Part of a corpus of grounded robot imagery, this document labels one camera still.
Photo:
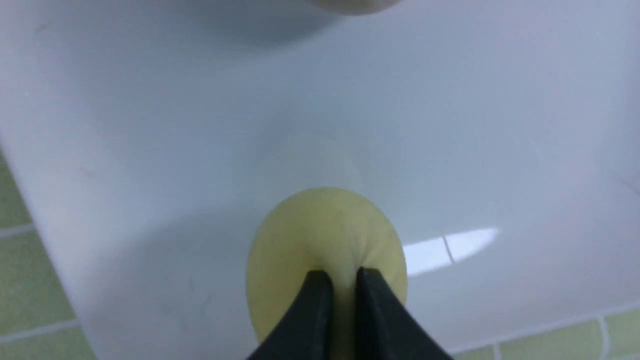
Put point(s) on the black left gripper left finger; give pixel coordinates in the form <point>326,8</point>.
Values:
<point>303,333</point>

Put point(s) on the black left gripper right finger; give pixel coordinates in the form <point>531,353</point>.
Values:
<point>384,330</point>

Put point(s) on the yellow steamed bun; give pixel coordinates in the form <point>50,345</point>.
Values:
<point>321,229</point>

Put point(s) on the grey white steamed bun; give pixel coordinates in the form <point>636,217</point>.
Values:
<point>354,7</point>

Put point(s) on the white square plate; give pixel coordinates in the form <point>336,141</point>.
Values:
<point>150,138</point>

